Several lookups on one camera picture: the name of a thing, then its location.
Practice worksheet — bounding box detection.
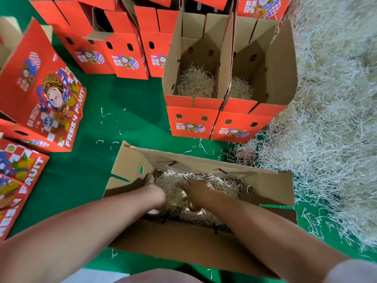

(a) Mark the person's left forearm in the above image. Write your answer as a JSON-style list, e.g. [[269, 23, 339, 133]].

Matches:
[[0, 184, 166, 283]]

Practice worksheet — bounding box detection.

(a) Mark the red cardboard box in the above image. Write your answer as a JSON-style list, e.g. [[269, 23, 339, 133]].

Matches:
[[84, 9, 151, 81], [140, 0, 173, 9], [28, 0, 117, 76], [236, 0, 294, 22], [161, 11, 232, 141], [185, 0, 230, 12], [65, 0, 122, 12], [134, 4, 181, 79], [101, 140, 299, 280], [210, 15, 299, 145]]

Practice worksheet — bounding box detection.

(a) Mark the person's right forearm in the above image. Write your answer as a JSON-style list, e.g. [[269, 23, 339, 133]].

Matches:
[[200, 187, 350, 283]]

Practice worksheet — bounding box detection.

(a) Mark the pile of wood wool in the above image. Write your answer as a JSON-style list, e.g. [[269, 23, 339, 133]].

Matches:
[[231, 0, 377, 248]]

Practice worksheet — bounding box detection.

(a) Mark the group of red boxes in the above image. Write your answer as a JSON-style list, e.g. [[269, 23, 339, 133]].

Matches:
[[0, 16, 88, 243]]

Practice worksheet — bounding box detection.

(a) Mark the person's right hand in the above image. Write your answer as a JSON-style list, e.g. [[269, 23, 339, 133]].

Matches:
[[179, 178, 220, 213]]

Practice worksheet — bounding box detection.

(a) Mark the small straw filler clump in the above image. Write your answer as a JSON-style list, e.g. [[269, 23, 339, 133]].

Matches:
[[150, 169, 244, 228], [176, 64, 217, 99], [229, 76, 254, 101]]

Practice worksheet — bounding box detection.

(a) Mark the person's pink clothing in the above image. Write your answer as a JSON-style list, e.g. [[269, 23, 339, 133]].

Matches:
[[113, 267, 205, 283]]

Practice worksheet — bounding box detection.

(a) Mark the grey shirt sleeve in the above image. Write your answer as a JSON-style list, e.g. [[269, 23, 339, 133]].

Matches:
[[323, 259, 377, 283]]

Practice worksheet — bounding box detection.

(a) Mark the person's left hand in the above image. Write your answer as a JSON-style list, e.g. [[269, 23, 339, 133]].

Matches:
[[141, 173, 168, 216]]

